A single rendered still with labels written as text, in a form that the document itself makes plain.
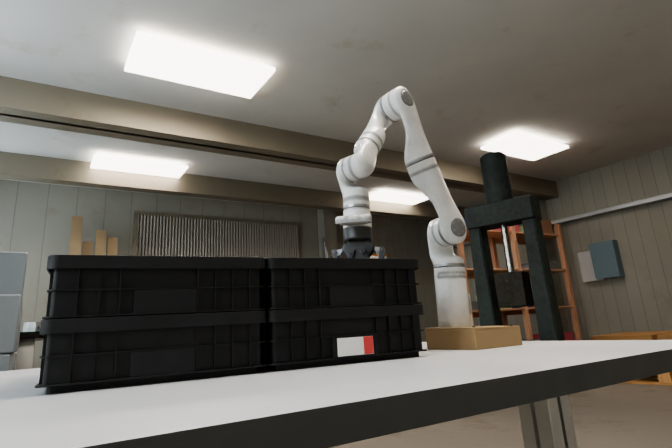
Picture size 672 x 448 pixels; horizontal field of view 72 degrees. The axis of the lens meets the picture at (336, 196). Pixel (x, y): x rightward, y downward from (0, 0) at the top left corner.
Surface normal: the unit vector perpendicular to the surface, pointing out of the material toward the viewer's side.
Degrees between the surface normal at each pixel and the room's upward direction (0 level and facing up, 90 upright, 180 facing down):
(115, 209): 90
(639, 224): 90
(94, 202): 90
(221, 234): 90
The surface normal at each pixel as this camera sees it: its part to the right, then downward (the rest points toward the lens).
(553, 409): 0.53, -0.26
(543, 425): -0.84, -0.10
